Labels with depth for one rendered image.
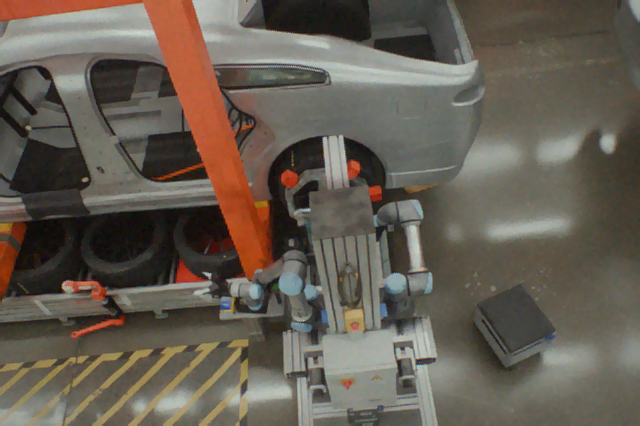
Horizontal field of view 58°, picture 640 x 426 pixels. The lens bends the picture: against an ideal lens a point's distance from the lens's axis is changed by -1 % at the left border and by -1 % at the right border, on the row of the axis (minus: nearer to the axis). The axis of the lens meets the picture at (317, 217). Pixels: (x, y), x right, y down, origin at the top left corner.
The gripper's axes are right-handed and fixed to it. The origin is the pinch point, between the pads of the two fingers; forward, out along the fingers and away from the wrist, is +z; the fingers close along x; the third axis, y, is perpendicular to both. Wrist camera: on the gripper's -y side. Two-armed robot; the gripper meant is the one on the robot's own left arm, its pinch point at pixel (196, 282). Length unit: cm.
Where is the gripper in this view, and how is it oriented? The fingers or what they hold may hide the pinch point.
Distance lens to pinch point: 325.5
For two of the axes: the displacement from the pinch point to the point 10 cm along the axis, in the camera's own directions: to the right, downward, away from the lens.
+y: 0.9, 7.2, 6.9
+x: 2.0, -6.9, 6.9
